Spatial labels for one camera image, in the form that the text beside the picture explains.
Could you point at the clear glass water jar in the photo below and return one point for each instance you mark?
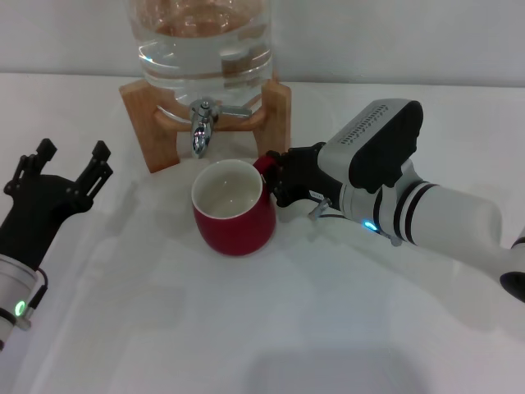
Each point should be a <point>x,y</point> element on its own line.
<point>197,61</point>

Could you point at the red ceramic cup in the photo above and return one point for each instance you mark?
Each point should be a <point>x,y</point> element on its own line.
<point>234,230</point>

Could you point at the chrome faucet tap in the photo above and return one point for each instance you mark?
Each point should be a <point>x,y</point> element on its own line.
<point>201,133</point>

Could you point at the wooden jar stand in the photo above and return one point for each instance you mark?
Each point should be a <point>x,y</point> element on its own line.
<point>141,123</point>

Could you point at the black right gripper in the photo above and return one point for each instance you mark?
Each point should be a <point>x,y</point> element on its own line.
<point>305,176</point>

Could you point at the silver black wrist camera box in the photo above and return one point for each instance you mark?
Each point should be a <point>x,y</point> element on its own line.
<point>373,143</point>

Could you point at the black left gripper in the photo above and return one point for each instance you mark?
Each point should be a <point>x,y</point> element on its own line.
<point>33,217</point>

